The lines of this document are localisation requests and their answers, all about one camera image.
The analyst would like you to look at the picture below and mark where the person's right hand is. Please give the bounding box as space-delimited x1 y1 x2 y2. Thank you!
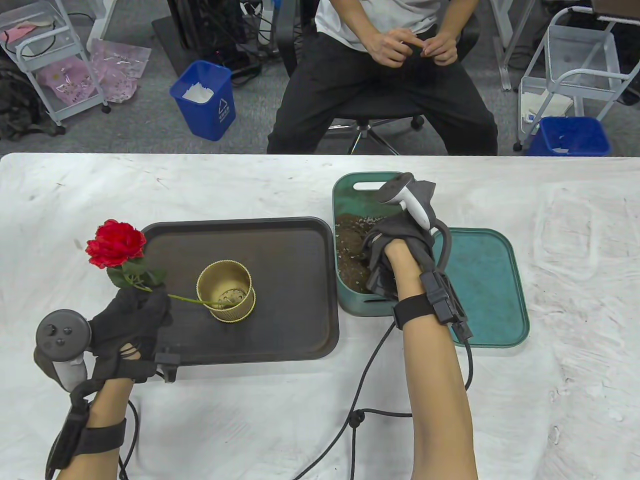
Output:
361 215 436 301

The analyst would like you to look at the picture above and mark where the person's left hand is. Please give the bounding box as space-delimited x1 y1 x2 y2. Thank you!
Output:
90 287 172 383

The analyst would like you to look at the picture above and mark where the brown potting mix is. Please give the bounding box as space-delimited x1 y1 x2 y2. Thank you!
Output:
335 214 401 295

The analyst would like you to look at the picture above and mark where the red artificial rose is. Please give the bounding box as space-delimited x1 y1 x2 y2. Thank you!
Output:
85 219 226 307

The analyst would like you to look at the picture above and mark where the person's right forearm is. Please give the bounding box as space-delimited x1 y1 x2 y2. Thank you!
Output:
382 239 478 480

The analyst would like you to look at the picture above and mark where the person's left forearm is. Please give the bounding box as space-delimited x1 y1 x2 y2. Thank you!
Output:
57 377 133 480

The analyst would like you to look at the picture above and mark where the grey handheld controller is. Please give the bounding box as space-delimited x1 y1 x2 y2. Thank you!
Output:
34 310 93 393
377 172 437 231

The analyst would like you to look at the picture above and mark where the green plastic bin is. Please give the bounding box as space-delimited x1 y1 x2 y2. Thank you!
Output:
332 172 436 318

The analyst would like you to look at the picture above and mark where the green plastic bin lid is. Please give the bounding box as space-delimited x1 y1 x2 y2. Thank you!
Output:
431 228 531 349

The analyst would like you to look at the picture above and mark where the yellow ribbed flower pot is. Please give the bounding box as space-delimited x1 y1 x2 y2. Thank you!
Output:
196 260 257 324

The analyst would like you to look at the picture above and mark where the black office chair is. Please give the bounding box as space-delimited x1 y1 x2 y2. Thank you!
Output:
277 0 481 156

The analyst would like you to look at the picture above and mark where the dark brown plastic tray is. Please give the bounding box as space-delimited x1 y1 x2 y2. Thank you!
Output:
140 216 341 367

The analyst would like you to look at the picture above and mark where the blue waste bin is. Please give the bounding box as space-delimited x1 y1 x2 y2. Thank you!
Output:
169 60 237 142
527 116 612 157

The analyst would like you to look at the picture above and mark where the white crumpled paper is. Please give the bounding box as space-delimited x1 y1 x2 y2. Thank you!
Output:
181 83 215 104

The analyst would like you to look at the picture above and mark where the black backpack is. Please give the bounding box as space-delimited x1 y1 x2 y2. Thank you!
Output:
0 60 66 141

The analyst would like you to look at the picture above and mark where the pink plastic bag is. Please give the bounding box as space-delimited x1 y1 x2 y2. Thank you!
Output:
89 38 152 104
39 56 96 106

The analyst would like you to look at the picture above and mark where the black floor mat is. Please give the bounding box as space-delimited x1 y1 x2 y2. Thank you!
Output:
151 15 261 78

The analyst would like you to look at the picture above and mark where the black computer tower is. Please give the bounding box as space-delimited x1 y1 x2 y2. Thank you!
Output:
167 0 249 55

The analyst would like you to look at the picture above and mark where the black wrist strap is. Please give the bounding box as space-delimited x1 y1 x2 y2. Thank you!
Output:
392 270 473 346
45 400 127 478

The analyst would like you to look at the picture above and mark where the white wire cart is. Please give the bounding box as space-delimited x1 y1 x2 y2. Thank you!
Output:
513 7 640 152
0 0 111 127

